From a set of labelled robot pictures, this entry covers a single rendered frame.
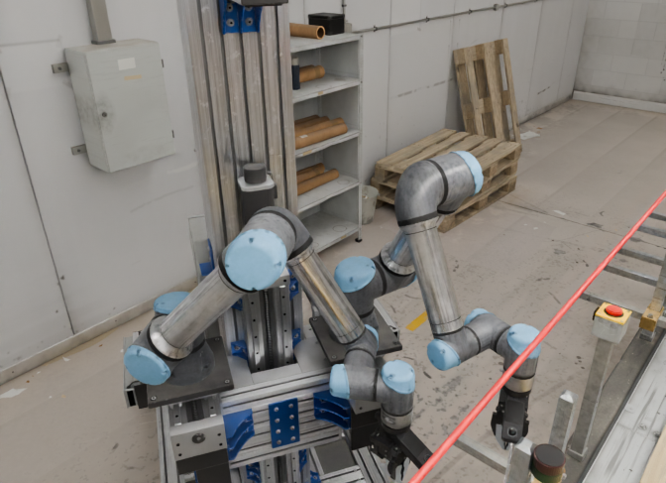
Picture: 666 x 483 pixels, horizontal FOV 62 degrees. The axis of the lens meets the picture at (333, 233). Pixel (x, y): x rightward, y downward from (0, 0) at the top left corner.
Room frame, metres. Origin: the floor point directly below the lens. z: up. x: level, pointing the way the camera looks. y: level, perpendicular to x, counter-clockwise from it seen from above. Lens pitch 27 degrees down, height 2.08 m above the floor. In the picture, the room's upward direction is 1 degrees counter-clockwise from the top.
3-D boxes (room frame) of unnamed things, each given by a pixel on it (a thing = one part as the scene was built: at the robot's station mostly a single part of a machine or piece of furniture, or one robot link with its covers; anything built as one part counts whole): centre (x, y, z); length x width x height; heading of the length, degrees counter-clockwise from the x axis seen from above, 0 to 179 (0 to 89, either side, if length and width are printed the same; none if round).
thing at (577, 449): (1.20, -0.73, 0.93); 0.05 x 0.04 x 0.45; 138
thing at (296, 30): (3.79, 0.17, 1.59); 0.30 x 0.08 x 0.08; 48
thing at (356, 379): (1.02, -0.05, 1.17); 0.11 x 0.11 x 0.08; 79
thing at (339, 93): (3.70, 0.24, 0.78); 0.90 x 0.45 x 1.55; 138
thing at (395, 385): (0.98, -0.14, 1.18); 0.09 x 0.08 x 0.11; 79
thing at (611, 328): (1.20, -0.73, 1.18); 0.07 x 0.07 x 0.08; 48
